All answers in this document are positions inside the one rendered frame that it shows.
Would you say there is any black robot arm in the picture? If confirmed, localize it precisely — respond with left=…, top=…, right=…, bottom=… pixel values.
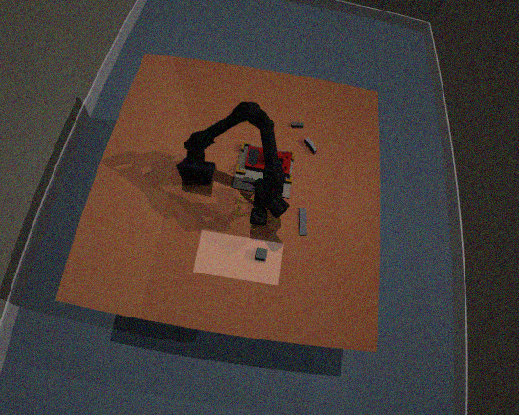
left=184, top=102, right=289, bottom=218

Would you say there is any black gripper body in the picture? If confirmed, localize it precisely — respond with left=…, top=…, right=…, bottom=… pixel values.
left=250, top=196, right=268, bottom=226

